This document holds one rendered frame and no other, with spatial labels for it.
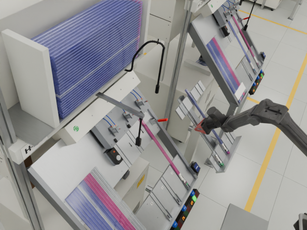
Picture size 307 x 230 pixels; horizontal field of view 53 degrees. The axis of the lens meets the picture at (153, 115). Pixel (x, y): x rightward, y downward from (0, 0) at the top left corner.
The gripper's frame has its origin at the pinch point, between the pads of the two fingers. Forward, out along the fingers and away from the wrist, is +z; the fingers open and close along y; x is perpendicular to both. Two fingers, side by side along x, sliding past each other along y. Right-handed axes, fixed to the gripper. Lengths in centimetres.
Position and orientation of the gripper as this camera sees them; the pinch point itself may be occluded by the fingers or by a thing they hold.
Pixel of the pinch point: (196, 128)
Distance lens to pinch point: 182.6
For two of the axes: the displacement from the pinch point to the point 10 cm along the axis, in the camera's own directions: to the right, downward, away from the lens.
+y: -4.8, 5.7, -6.6
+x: 5.5, 7.9, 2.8
